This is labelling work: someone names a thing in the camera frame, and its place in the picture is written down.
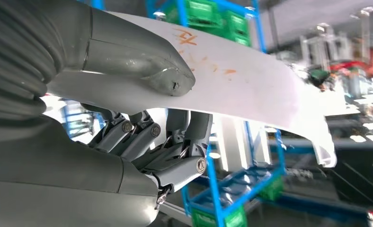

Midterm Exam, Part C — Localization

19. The green plastic crate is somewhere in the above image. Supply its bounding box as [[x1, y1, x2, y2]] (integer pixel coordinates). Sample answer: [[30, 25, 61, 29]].
[[186, 0, 222, 29], [258, 177, 284, 201], [191, 207, 248, 227], [224, 11, 251, 47]]

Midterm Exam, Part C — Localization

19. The blue metal shelf rack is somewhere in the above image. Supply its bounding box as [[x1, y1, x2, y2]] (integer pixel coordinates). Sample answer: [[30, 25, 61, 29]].
[[89, 0, 267, 53], [180, 120, 287, 227]]

